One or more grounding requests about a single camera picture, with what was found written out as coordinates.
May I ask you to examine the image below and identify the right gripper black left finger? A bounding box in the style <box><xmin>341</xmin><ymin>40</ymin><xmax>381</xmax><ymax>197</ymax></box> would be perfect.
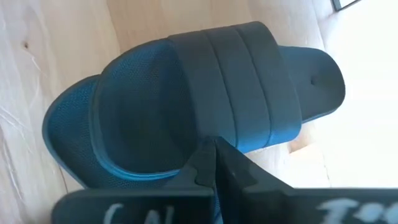
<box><xmin>51</xmin><ymin>137</ymin><xmax>216</xmax><ymax>224</ymax></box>

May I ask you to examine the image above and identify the black slide sandal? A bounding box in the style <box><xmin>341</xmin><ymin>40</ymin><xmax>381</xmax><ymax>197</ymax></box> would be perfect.
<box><xmin>42</xmin><ymin>21</ymin><xmax>346</xmax><ymax>190</ymax></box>

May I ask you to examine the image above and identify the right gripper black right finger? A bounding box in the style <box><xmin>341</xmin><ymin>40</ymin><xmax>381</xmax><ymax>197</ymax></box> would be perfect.
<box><xmin>216</xmin><ymin>136</ymin><xmax>398</xmax><ymax>224</ymax></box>

